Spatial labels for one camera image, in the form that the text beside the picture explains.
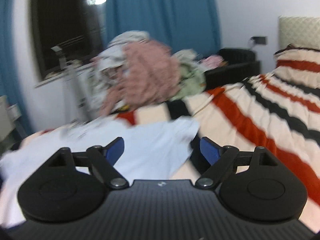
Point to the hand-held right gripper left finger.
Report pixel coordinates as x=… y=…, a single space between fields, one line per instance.
x=113 y=151

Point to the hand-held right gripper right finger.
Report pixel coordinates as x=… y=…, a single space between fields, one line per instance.
x=209 y=151

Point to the white shirt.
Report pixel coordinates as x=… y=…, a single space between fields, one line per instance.
x=155 y=145

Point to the pile of clothes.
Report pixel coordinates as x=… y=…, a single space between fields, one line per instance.
x=190 y=80

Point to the striped red black cream blanket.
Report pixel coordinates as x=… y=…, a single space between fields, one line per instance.
x=250 y=110

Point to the black armchair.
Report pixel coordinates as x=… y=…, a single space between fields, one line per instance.
x=235 y=72

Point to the pink fluffy blanket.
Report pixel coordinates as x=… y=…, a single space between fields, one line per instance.
x=147 y=75

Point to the small pink cloth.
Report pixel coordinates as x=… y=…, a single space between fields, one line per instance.
x=212 y=61

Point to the grey hooded sweater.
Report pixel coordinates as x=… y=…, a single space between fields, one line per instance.
x=110 y=57

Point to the beige garment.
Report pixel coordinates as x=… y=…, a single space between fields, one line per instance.
x=130 y=37

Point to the dark window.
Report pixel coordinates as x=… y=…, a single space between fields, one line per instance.
x=65 y=20

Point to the narrow blue curtain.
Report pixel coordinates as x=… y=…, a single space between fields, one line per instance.
x=10 y=55

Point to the wide blue curtain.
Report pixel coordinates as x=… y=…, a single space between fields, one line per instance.
x=160 y=10

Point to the cream quilted pillow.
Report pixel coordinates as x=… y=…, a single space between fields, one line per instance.
x=300 y=32

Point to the black wall socket with charger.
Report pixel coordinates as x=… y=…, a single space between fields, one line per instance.
x=259 y=40

